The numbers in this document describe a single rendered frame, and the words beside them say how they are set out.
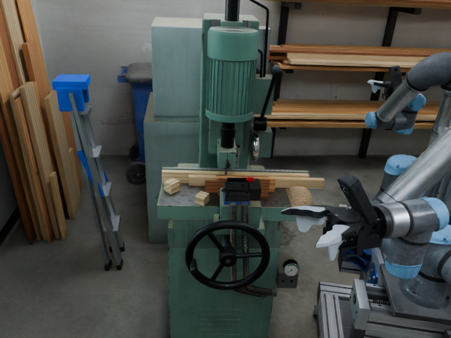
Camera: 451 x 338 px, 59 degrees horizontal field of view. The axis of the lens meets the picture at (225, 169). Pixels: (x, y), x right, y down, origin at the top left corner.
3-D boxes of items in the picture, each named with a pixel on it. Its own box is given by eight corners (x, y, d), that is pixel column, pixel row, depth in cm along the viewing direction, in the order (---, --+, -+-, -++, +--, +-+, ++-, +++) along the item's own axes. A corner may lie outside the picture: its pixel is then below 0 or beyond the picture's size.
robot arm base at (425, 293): (441, 277, 130) (450, 253, 125) (458, 312, 116) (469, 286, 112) (393, 271, 131) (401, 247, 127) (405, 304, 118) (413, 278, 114)
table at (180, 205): (153, 234, 140) (152, 219, 137) (162, 191, 167) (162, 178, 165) (323, 237, 143) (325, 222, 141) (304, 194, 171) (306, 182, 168)
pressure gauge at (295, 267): (282, 279, 156) (284, 263, 152) (280, 273, 159) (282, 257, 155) (298, 279, 156) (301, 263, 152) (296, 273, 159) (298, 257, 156)
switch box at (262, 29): (253, 68, 168) (256, 28, 161) (251, 63, 177) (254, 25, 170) (268, 68, 169) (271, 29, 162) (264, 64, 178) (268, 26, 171)
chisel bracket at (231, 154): (217, 172, 154) (218, 151, 150) (217, 157, 166) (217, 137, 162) (236, 172, 154) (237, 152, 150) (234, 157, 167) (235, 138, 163)
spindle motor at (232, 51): (205, 123, 141) (207, 31, 127) (205, 108, 156) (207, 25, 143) (254, 125, 142) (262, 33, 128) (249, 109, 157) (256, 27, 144)
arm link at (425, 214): (445, 239, 88) (457, 206, 84) (404, 247, 85) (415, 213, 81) (420, 220, 95) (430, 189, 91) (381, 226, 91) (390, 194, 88)
